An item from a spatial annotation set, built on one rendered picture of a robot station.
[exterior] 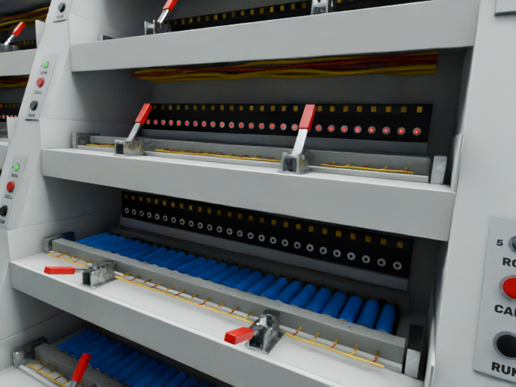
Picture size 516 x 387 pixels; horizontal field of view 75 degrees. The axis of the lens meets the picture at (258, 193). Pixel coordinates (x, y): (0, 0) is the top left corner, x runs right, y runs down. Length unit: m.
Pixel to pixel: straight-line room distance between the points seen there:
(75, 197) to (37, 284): 0.18
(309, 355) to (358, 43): 0.34
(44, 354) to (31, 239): 0.19
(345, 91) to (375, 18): 0.21
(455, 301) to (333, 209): 0.13
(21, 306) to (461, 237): 0.66
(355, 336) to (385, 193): 0.15
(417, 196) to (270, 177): 0.15
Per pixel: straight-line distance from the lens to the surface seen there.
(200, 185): 0.43
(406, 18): 0.42
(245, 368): 0.39
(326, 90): 0.62
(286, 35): 0.45
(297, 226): 0.52
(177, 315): 0.44
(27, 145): 0.71
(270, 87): 0.66
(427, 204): 0.34
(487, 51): 0.39
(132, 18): 0.83
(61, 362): 0.68
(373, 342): 0.39
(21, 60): 0.84
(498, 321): 0.34
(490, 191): 0.34
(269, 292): 0.45
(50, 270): 0.50
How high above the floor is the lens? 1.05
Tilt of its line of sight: 7 degrees up
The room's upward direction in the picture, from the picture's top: 11 degrees clockwise
